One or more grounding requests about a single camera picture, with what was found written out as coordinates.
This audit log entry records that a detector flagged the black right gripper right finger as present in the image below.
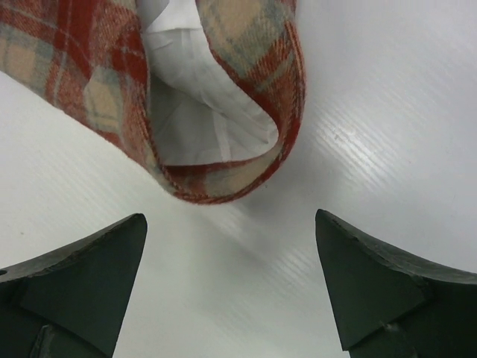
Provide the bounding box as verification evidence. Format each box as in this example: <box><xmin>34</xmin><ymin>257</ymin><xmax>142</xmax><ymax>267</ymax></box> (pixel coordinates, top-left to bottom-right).
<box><xmin>315</xmin><ymin>210</ymin><xmax>476</xmax><ymax>358</ymax></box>

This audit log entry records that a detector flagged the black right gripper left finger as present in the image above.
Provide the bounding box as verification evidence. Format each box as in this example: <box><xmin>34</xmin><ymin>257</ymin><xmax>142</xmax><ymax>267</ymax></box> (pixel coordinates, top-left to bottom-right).
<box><xmin>1</xmin><ymin>213</ymin><xmax>147</xmax><ymax>357</ymax></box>

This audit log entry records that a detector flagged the red plaid skirt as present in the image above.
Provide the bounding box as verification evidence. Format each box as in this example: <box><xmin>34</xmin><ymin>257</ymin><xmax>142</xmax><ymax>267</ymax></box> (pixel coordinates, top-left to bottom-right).
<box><xmin>1</xmin><ymin>1</ymin><xmax>306</xmax><ymax>204</ymax></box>

